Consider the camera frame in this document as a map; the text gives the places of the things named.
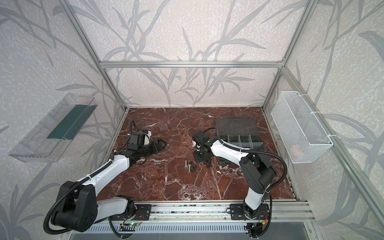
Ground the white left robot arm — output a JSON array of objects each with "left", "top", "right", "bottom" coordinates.
[{"left": 43, "top": 131, "right": 167, "bottom": 235}]

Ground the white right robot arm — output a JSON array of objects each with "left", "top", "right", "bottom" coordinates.
[{"left": 193, "top": 128, "right": 288, "bottom": 220}]

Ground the pile of screws and nuts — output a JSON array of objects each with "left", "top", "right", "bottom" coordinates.
[{"left": 185, "top": 160, "right": 212, "bottom": 173}]

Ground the clear plastic organizer box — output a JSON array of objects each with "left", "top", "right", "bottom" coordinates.
[{"left": 215, "top": 117, "right": 266, "bottom": 151}]

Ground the aluminium rear crossbar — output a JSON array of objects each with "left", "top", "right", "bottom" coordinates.
[{"left": 100, "top": 61, "right": 283, "bottom": 69}]

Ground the pink object in basket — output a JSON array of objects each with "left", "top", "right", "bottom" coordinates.
[{"left": 290, "top": 145, "right": 304, "bottom": 158}]

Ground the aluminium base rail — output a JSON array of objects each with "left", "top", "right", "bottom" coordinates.
[{"left": 119, "top": 200, "right": 316, "bottom": 223}]

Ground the clear wall shelf green bottom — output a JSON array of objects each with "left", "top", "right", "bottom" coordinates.
[{"left": 9, "top": 94, "right": 98, "bottom": 163}]

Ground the white wire mesh basket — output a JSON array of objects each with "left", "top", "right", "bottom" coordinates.
[{"left": 271, "top": 91, "right": 333, "bottom": 164}]

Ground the aluminium frame post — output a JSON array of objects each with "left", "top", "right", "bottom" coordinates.
[{"left": 262, "top": 0, "right": 319, "bottom": 110}]

